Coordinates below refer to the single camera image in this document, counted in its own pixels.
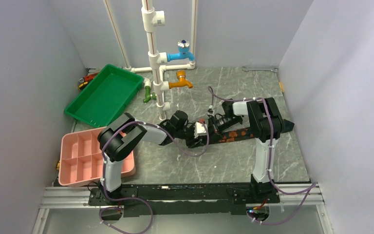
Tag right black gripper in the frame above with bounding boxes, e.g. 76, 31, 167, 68
203, 116, 241, 144

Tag dark floral necktie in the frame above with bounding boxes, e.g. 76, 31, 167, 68
209, 119, 295, 145

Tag green plastic tray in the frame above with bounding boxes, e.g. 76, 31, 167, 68
64, 64, 144, 128

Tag pink compartment organizer box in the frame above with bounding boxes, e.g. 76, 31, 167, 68
58, 127, 136, 188

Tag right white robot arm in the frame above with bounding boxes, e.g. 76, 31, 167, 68
208, 98, 286, 202

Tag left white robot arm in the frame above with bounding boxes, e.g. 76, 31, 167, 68
97, 111, 210, 205

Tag orange faucet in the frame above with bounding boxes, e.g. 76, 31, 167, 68
168, 70, 193, 89

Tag green faucet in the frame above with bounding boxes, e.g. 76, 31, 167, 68
143, 79, 157, 103

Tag silver wrench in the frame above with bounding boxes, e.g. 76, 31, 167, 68
242, 66, 279, 73

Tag blue faucet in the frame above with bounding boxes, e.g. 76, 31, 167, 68
167, 39, 195, 61

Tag white pvc pipe assembly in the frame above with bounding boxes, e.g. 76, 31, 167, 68
104, 0, 198, 120

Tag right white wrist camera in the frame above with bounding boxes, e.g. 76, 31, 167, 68
207, 104, 216, 116

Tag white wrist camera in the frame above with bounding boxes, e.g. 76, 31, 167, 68
194, 121, 208, 138
207, 104, 216, 116

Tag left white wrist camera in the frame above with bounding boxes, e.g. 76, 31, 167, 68
194, 121, 208, 138

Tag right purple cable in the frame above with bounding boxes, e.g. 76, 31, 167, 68
207, 85, 318, 226

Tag purple cable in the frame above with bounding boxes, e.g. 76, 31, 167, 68
98, 120, 210, 234
207, 85, 318, 226

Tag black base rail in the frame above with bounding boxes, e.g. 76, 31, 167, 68
88, 182, 280, 217

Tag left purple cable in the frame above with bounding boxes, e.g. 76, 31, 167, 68
98, 120, 210, 234

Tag aluminium frame rail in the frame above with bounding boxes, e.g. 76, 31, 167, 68
32, 183, 335, 234

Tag red handled pliers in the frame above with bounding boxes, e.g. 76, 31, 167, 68
78, 72, 98, 91

